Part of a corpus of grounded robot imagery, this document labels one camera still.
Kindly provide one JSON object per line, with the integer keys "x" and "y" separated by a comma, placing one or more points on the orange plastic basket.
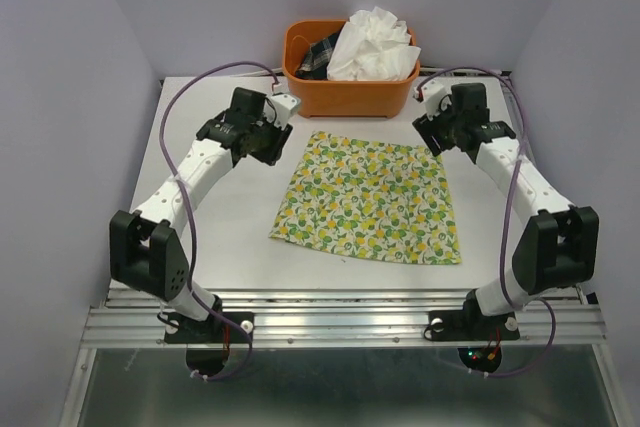
{"x": 325, "y": 98}

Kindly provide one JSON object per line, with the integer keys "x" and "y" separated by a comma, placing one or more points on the aluminium right side rail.
{"x": 515, "y": 106}

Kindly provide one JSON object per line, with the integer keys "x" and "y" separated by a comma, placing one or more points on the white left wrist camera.
{"x": 285, "y": 106}

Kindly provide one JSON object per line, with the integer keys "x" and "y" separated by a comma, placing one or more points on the lemon print skirt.
{"x": 369, "y": 200}

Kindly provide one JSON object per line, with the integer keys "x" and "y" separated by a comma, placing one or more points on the aluminium front rail frame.
{"x": 340, "y": 318}

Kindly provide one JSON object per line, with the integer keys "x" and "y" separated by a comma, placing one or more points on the white crumpled skirt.
{"x": 373, "y": 45}

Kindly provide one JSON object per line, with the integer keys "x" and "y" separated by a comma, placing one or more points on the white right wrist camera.
{"x": 430, "y": 95}

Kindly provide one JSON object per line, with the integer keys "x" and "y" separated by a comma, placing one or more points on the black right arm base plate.
{"x": 462, "y": 326}

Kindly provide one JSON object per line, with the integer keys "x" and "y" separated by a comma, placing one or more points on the dark plaid skirt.
{"x": 316, "y": 60}

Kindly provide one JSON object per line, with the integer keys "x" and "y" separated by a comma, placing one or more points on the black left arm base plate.
{"x": 181, "y": 330}

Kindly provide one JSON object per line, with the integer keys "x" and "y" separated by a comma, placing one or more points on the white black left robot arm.
{"x": 145, "y": 249}

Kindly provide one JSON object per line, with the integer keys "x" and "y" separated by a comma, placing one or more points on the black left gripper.
{"x": 280, "y": 136}

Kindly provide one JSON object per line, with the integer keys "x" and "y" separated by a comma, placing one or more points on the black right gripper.
{"x": 426, "y": 127}

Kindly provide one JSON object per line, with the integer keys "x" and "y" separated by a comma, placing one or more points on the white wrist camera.
{"x": 285, "y": 106}
{"x": 430, "y": 95}

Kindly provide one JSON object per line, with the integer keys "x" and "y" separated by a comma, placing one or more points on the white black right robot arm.
{"x": 557, "y": 248}

